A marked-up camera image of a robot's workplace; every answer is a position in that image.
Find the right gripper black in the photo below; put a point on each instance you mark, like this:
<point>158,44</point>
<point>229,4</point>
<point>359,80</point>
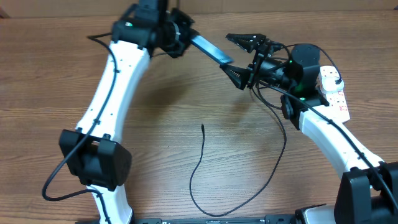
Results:
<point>254,40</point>

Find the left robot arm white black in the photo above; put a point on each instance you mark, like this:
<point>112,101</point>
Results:
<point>93,151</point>

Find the blue Samsung Galaxy smartphone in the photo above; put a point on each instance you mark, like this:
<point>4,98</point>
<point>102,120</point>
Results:
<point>211,50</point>

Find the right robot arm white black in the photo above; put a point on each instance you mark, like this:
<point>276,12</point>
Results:
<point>312,99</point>

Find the white charger adapter plug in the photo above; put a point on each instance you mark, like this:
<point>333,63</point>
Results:
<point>328,85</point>

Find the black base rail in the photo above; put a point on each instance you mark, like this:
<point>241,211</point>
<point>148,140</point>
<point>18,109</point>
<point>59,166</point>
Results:
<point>268,219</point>

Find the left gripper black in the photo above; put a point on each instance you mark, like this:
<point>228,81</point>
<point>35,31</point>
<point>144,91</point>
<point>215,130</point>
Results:
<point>186,33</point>

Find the white power strip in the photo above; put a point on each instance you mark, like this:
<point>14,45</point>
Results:
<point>336,100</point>

